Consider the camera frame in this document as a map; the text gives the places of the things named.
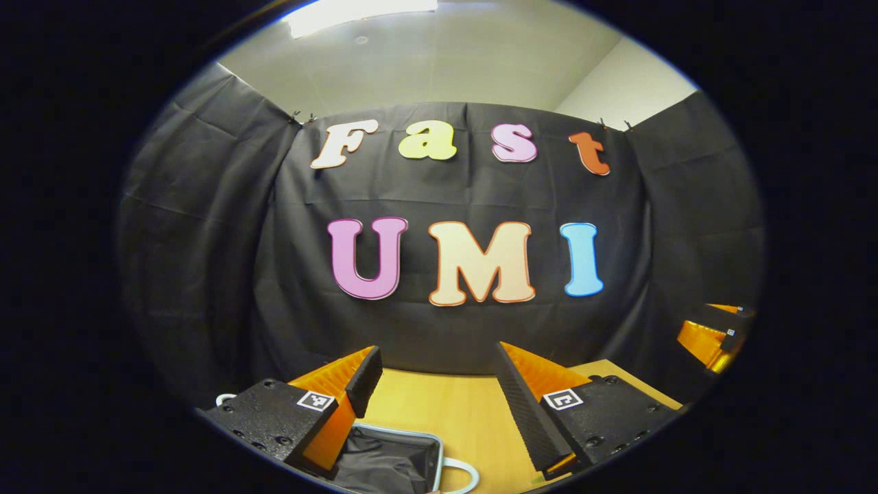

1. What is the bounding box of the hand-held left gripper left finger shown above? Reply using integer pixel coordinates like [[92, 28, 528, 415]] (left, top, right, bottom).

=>
[[199, 345, 383, 481]]

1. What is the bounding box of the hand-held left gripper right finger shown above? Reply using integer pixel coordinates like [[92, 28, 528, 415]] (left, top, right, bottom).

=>
[[494, 342, 681, 481]]

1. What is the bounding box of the light blue small suitcase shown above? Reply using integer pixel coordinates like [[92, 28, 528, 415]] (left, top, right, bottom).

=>
[[215, 392, 481, 494]]

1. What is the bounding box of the black backdrop cloth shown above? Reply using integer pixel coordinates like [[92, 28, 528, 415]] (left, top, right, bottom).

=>
[[117, 62, 766, 412]]

